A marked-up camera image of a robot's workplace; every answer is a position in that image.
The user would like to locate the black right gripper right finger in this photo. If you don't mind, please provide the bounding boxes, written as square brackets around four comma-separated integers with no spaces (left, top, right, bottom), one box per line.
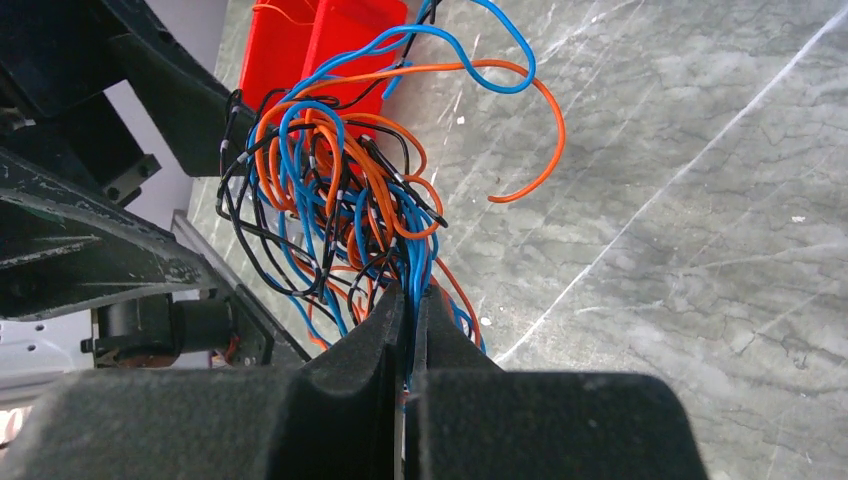
[405,287,707,479]

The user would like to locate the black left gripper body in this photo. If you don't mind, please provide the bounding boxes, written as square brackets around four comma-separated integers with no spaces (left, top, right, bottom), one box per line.
[1,1,160,206]

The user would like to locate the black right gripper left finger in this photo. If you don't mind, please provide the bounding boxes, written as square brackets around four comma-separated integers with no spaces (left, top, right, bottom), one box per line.
[1,285,406,479]

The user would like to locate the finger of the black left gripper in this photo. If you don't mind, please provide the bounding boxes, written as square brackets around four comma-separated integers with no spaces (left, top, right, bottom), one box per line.
[99,1,233,177]
[1,149,218,322]

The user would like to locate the orange blue black wires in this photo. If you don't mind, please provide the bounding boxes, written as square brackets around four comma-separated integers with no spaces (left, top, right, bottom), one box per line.
[215,0,568,392]

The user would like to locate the red plastic bin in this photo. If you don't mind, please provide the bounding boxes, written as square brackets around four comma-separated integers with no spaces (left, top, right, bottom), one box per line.
[240,0,408,109]

